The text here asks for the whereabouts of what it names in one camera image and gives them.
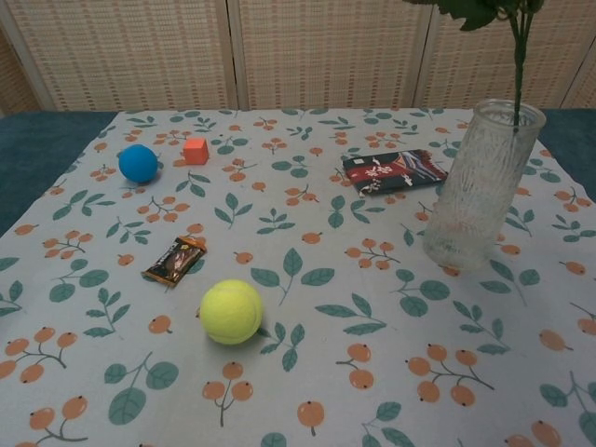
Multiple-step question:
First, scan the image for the yellow tennis ball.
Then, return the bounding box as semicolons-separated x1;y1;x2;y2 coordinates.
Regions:
199;278;264;346

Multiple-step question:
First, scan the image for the woven folding screen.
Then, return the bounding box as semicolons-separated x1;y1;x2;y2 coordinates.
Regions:
0;0;596;117

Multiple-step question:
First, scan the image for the teal table cover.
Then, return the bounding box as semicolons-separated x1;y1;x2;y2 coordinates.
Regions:
0;110;117;237

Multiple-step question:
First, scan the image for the floral print tablecloth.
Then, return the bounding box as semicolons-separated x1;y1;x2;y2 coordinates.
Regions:
0;107;596;447

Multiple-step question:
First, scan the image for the blue ball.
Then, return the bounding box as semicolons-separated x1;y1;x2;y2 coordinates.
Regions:
117;143;160;183

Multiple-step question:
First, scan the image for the pink artificial flower bouquet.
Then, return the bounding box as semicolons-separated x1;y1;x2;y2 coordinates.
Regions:
402;0;545;141

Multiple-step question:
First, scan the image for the transparent textured glass vase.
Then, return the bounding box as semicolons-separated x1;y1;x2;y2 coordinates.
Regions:
422;98;547;273

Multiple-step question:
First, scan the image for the orange cube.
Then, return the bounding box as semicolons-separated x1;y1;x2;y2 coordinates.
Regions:
183;137;210;166

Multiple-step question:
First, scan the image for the dark patterned snack packet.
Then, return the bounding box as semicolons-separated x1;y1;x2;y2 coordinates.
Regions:
342;148;449;198

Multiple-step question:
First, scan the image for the dark brown snack wrapper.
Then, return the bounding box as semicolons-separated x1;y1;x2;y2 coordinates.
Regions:
142;235;209;289

